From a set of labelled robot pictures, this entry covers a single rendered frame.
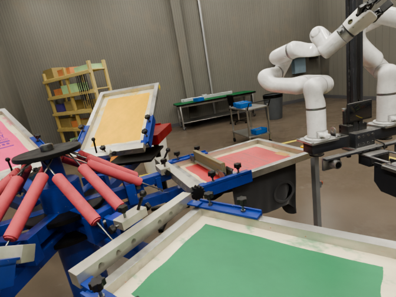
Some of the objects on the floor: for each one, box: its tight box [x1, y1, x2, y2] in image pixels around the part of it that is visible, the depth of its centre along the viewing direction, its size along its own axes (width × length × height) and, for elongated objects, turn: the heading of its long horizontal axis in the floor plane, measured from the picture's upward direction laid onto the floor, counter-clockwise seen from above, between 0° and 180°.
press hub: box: [11, 141, 108, 297], centre depth 147 cm, size 40×40×135 cm
